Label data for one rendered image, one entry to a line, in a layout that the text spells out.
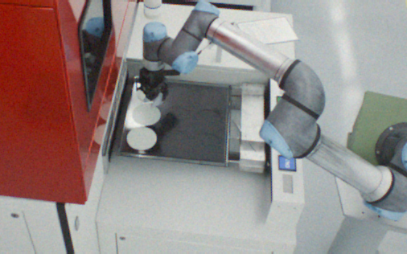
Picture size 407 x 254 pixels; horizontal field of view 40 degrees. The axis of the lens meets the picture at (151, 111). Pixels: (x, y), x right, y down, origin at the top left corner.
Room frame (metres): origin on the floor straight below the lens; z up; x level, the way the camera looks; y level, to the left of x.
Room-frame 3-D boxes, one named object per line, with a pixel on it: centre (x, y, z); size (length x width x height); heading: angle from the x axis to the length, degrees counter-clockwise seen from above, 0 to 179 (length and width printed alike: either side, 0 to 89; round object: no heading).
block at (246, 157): (1.11, -0.33, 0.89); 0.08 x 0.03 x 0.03; 83
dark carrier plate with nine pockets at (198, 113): (1.28, -0.09, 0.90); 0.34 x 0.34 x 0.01; 83
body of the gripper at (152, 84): (1.32, 0.00, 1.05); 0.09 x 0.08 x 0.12; 136
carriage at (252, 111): (1.27, -0.35, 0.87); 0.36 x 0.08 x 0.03; 173
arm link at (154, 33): (1.32, -0.01, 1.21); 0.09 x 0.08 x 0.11; 46
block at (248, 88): (1.43, -0.38, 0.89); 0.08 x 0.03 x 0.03; 83
